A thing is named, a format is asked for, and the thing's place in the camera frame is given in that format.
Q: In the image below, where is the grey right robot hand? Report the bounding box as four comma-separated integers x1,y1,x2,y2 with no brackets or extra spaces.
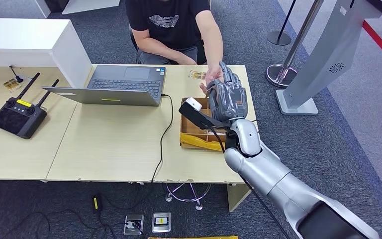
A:
207,61,248,122

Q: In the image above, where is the person's left hand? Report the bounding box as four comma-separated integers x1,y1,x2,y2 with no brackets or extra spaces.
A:
199,66,225,95

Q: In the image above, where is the person's right hand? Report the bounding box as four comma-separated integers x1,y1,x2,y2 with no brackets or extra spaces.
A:
174,54,196,66

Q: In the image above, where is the ID card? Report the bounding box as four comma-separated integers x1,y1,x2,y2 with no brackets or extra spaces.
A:
188,70,207,81

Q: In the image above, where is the person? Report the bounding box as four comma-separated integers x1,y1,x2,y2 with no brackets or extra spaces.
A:
124,0,225,95

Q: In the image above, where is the cardboard box with dividers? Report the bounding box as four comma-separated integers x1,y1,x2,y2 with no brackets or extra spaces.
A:
180,96,228,152

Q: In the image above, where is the grey laptop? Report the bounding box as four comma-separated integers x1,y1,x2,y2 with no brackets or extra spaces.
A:
41,64,167,107

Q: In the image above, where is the beige desk leg panel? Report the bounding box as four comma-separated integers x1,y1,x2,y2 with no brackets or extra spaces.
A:
227,183,252,213

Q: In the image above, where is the white panel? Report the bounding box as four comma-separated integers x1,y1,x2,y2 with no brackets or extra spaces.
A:
62,0,121,15

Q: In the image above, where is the chrome stool base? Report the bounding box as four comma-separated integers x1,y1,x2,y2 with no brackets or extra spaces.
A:
165,182,212,212

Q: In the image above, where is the grey kiosk stand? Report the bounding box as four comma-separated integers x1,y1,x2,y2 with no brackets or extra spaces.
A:
276,0,382,116

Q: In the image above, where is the covered floor socket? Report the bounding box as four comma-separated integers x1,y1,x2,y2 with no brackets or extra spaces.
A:
152,212,172,234

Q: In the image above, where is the white counter block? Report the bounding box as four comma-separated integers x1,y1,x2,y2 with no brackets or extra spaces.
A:
0,18,93,88

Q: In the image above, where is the open floor socket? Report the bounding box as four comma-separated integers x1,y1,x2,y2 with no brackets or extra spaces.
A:
124,214,145,236

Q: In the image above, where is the small yellow component pack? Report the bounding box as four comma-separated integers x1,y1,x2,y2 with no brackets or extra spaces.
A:
3,78,22,92

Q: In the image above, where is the black remote controller with antennas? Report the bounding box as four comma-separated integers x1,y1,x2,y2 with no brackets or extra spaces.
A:
0,72,60,140

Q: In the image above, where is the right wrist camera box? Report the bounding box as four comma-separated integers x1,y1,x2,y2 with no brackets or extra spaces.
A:
178,97,231,130

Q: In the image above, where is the black laptop power cable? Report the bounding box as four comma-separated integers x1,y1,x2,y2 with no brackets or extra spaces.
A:
151,94,176,183

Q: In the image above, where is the silver stanchion post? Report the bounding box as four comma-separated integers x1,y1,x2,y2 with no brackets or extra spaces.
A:
266,0,326,89

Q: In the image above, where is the black stanchion post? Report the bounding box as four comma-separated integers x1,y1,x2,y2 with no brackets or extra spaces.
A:
267,0,299,47

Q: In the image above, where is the black floor cable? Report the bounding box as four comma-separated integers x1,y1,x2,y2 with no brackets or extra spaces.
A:
0,184,159,239

